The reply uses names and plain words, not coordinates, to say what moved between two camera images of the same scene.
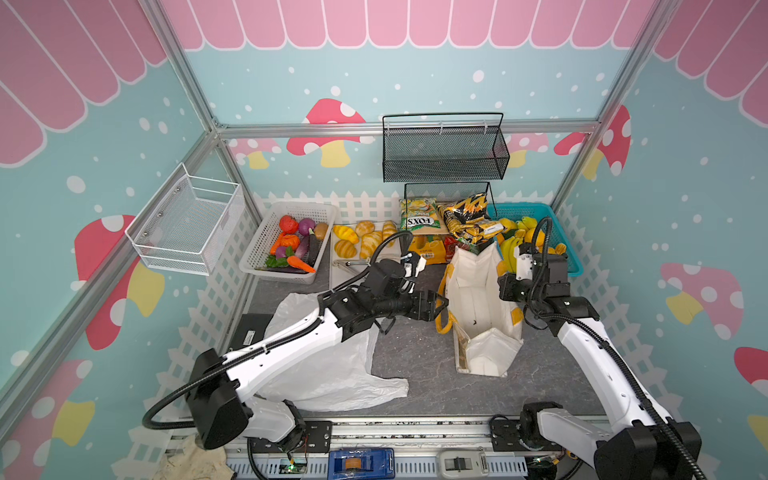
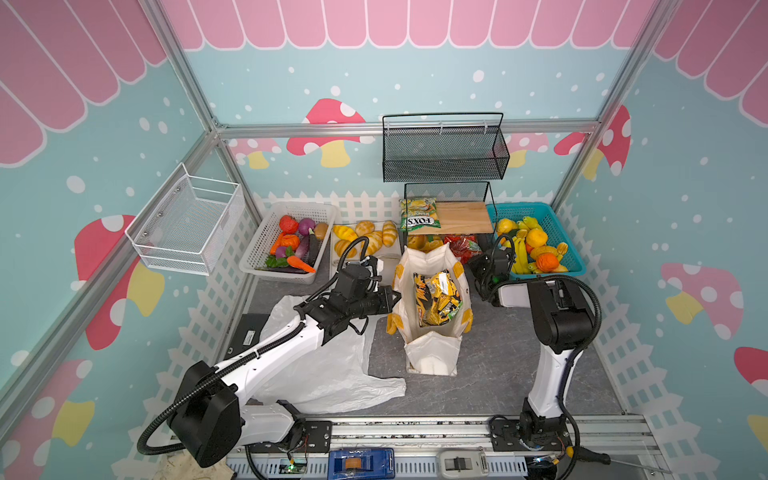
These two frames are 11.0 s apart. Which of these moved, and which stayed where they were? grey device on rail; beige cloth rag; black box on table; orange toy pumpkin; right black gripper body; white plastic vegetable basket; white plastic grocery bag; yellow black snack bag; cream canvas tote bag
Moved: yellow black snack bag; right black gripper body; cream canvas tote bag
Stayed: beige cloth rag; white plastic vegetable basket; grey device on rail; white plastic grocery bag; orange toy pumpkin; black box on table
